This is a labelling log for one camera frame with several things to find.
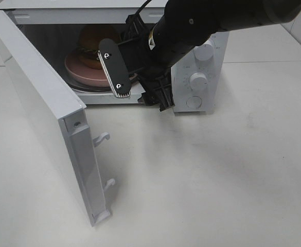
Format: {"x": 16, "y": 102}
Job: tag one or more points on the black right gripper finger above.
{"x": 148, "y": 97}
{"x": 160, "y": 90}

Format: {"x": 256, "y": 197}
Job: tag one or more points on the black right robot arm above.
{"x": 173, "y": 61}

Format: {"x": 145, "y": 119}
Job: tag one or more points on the glass microwave turntable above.
{"x": 90, "y": 83}

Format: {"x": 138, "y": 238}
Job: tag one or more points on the white microwave knob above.
{"x": 198, "y": 81}
{"x": 203, "y": 52}

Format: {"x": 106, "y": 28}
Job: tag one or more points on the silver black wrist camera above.
{"x": 114, "y": 68}

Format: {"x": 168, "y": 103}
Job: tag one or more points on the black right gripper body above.
{"x": 135, "y": 51}

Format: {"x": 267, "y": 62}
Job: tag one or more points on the white microwave oven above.
{"x": 38, "y": 41}

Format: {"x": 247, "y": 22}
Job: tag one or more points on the pink round plate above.
{"x": 84, "y": 74}

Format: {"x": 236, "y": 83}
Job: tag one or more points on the round white door button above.
{"x": 194, "y": 102}

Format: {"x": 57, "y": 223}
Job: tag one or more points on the white microwave door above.
{"x": 58, "y": 118}

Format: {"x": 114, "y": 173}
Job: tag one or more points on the burger with lettuce and cheese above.
{"x": 88, "y": 43}

